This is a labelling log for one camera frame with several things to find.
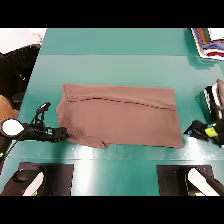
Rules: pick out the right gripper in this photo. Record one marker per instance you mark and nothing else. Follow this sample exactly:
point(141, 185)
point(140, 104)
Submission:
point(199, 129)

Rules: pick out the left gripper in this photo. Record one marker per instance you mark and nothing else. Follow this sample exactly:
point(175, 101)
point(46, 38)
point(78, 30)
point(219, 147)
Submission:
point(58, 134)

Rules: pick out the brown T-shirt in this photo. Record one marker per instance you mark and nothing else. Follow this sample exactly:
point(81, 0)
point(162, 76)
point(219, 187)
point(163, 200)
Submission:
point(123, 116)

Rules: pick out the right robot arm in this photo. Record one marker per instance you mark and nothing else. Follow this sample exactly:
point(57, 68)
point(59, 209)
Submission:
point(200, 178)

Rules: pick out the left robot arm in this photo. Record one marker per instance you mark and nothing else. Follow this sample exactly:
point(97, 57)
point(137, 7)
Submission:
point(12, 128)

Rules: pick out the heap of clothes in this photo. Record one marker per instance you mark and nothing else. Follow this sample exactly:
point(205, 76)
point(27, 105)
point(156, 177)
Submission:
point(210, 43)

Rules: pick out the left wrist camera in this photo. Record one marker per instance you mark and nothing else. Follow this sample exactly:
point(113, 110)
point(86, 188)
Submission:
point(42, 109)

